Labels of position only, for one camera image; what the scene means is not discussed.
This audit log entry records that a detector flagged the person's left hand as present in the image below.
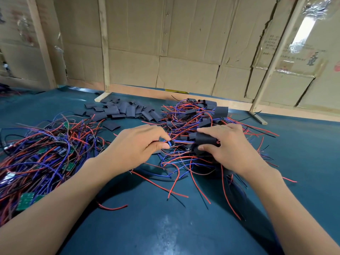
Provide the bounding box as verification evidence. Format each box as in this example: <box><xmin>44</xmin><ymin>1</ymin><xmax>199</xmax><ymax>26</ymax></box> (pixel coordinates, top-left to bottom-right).
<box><xmin>93</xmin><ymin>124</ymin><xmax>172</xmax><ymax>185</ymax></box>

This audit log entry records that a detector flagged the person's right hand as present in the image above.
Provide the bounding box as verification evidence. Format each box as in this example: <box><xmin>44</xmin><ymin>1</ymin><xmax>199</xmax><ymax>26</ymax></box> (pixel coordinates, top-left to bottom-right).
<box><xmin>197</xmin><ymin>123</ymin><xmax>275</xmax><ymax>185</ymax></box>

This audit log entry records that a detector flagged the black sleeve piece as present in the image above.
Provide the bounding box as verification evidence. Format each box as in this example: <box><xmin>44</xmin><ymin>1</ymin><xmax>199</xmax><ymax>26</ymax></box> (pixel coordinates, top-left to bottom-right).
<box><xmin>188</xmin><ymin>131</ymin><xmax>219</xmax><ymax>156</ymax></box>

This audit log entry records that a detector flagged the pile of black sleeve pieces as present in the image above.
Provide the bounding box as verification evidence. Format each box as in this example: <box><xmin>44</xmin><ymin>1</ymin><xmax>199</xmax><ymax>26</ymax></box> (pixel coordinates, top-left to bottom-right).
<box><xmin>74</xmin><ymin>98</ymin><xmax>165</xmax><ymax>132</ymax></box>

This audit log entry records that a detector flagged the pile of sleeved wired boards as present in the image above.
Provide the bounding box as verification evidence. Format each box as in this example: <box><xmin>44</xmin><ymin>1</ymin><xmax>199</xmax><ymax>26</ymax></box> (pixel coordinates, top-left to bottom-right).
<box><xmin>130</xmin><ymin>97</ymin><xmax>298</xmax><ymax>221</ymax></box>

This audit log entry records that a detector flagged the pile of unsleeved wired boards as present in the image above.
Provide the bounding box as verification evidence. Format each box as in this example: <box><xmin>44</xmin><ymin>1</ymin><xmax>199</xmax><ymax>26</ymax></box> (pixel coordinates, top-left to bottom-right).
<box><xmin>0</xmin><ymin>115</ymin><xmax>128</xmax><ymax>226</ymax></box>

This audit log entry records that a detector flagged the wire pile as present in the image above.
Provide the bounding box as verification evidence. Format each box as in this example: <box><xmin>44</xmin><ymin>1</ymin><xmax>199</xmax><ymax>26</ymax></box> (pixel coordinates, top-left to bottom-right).
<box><xmin>0</xmin><ymin>82</ymin><xmax>22</xmax><ymax>98</ymax></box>

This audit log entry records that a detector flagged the person's left forearm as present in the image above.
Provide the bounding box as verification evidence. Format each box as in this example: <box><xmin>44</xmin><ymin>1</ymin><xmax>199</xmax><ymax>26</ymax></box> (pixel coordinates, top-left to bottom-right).
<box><xmin>0</xmin><ymin>157</ymin><xmax>115</xmax><ymax>255</ymax></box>

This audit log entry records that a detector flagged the person's right forearm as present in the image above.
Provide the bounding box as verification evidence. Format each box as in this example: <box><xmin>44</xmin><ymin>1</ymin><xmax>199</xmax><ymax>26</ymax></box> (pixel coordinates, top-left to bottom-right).
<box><xmin>247</xmin><ymin>167</ymin><xmax>340</xmax><ymax>255</ymax></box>

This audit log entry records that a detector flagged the wooden ledge board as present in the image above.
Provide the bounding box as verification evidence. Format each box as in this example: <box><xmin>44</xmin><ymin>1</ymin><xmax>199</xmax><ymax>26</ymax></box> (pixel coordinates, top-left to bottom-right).
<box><xmin>66</xmin><ymin>77</ymin><xmax>340</xmax><ymax>123</ymax></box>

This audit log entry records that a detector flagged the clear plastic sheet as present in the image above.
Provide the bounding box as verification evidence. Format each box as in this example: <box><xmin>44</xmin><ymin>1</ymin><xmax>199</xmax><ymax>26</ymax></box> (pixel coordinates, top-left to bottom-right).
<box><xmin>287</xmin><ymin>0</ymin><xmax>340</xmax><ymax>78</ymax></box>

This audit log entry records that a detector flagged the pale slanted wooden post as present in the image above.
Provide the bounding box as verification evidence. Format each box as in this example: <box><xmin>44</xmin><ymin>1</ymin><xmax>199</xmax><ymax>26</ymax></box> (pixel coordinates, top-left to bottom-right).
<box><xmin>248</xmin><ymin>0</ymin><xmax>309</xmax><ymax>125</ymax></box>

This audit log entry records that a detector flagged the thin wooden post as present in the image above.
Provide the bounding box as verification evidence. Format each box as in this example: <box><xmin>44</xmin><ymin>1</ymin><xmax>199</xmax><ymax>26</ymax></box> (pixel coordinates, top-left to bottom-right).
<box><xmin>95</xmin><ymin>0</ymin><xmax>112</xmax><ymax>102</ymax></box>

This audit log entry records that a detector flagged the wide wooden post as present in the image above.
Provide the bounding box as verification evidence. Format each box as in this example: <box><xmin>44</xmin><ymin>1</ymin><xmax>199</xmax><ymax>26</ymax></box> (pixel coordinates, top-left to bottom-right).
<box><xmin>26</xmin><ymin>0</ymin><xmax>58</xmax><ymax>89</ymax></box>

